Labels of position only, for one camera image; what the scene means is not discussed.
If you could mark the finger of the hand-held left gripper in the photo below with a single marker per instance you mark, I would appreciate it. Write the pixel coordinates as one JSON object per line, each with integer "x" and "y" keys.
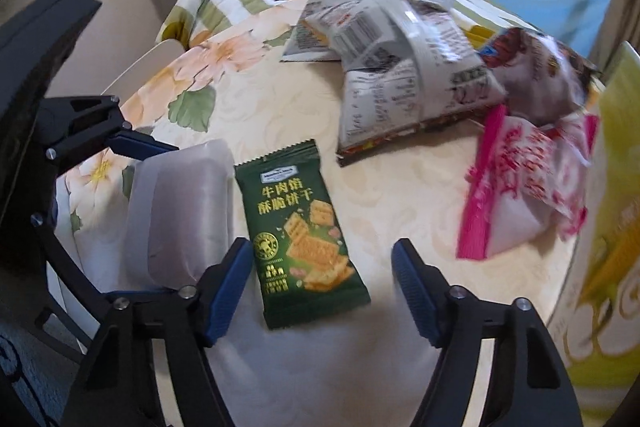
{"x": 140, "y": 295}
{"x": 145, "y": 144}

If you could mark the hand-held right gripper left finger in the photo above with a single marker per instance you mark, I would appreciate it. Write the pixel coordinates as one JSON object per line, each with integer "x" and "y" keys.
{"x": 227, "y": 292}

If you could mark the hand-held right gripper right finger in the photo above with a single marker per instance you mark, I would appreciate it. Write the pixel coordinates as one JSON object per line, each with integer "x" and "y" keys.
{"x": 415, "y": 297}

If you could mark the white translucent snack packet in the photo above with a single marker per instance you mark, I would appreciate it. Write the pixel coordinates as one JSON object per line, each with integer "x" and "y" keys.
{"x": 175, "y": 217}

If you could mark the dark green biscuit packet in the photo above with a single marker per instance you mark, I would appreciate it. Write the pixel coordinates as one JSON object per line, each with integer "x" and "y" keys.
{"x": 300, "y": 232}

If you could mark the floral folding table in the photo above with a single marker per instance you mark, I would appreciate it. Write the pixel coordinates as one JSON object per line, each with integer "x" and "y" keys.
{"x": 400, "y": 207}

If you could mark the blue patterned rug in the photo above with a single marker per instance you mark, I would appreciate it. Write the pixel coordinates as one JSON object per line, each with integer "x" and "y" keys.
{"x": 30, "y": 367}

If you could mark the pink patterned snack packet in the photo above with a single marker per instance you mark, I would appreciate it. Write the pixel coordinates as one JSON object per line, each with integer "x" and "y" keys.
{"x": 525, "y": 187}

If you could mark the blue-topped grey snack packet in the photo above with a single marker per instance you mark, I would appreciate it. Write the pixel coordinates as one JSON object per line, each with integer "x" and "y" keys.
{"x": 320, "y": 22}

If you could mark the large grey snack packet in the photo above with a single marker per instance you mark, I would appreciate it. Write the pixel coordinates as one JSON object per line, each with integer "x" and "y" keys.
{"x": 400, "y": 77}

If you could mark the purple cartoon snack packet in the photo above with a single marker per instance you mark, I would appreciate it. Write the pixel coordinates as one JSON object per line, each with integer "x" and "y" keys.
{"x": 540, "y": 72}

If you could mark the beige curtain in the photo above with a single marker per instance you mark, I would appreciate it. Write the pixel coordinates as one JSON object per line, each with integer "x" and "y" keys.
{"x": 612, "y": 17}

